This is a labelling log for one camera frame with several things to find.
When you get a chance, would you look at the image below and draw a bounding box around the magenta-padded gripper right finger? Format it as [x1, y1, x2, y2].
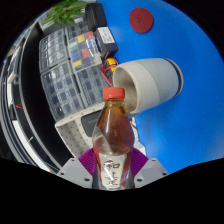
[127, 147, 170, 190]

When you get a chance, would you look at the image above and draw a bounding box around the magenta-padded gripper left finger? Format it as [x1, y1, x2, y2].
[55, 148, 100, 190]

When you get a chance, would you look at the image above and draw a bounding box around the clear red-capped drink bottle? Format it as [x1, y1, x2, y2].
[91, 86, 136, 191]

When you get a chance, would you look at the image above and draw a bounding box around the white perforated tray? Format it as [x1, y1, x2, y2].
[54, 101, 148, 159]

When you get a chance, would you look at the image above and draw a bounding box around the grey small-parts drawer cabinet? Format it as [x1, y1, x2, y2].
[40, 61, 84, 122]
[38, 28, 71, 73]
[74, 64, 108, 109]

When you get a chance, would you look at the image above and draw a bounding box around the grey and white ceramic mug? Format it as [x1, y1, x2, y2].
[112, 57, 185, 116]

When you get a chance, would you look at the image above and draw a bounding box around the yellow multimeter with leads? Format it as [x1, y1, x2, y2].
[99, 57, 119, 88]

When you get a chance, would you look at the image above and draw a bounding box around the black box with white label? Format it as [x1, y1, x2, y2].
[93, 26, 120, 59]

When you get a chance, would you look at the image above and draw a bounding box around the flat round red coaster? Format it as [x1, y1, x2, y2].
[128, 7, 155, 34]

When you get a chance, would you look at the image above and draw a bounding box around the plain black box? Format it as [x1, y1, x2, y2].
[85, 2, 108, 33]

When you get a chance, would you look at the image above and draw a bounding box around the green potted plant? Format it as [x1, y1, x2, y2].
[42, 0, 89, 28]

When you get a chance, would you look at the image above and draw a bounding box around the black wall shelf unit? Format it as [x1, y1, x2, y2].
[0, 19, 64, 171]

